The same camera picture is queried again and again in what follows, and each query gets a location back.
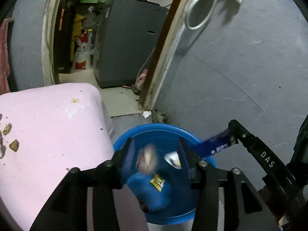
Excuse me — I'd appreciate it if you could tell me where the blue snack wrapper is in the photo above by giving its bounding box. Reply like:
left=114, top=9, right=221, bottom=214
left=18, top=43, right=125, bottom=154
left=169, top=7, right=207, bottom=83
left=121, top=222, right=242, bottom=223
left=193, top=129, right=238, bottom=159

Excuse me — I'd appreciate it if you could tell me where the red white snack packet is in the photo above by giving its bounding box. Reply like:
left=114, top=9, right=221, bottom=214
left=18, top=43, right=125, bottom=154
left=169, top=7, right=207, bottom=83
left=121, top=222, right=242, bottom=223
left=137, top=144, right=158, bottom=174

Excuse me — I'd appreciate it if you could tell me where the brown peel piece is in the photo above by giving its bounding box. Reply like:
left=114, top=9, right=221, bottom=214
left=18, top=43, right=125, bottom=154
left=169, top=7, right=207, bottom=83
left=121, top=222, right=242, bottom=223
left=3, top=123, right=12, bottom=135
left=9, top=139, right=19, bottom=152

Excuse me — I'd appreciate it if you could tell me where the pink table cloth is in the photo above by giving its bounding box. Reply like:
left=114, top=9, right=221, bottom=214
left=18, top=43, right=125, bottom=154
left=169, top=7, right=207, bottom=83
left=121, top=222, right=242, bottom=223
left=1, top=83, right=114, bottom=230

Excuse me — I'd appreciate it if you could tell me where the blue plastic basin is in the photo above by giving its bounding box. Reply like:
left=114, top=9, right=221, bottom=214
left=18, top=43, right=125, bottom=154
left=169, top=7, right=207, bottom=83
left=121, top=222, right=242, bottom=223
left=114, top=124, right=201, bottom=225

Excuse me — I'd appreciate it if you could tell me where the red checked counter cloth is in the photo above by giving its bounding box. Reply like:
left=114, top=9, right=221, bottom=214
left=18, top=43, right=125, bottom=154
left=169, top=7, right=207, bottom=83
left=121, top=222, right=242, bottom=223
left=0, top=19, right=10, bottom=95

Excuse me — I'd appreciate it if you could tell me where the red white bag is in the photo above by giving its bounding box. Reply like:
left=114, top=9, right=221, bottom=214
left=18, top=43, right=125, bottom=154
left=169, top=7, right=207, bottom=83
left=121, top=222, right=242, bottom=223
left=73, top=29, right=92, bottom=70

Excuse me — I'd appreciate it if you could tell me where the wooden door frame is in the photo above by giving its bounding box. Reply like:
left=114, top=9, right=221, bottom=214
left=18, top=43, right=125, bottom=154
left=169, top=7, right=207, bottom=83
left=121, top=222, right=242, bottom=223
left=42, top=0, right=192, bottom=110

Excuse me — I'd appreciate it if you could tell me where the white hose loop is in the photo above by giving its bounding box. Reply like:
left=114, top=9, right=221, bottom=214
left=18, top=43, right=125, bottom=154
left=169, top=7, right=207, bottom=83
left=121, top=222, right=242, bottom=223
left=184, top=0, right=223, bottom=31

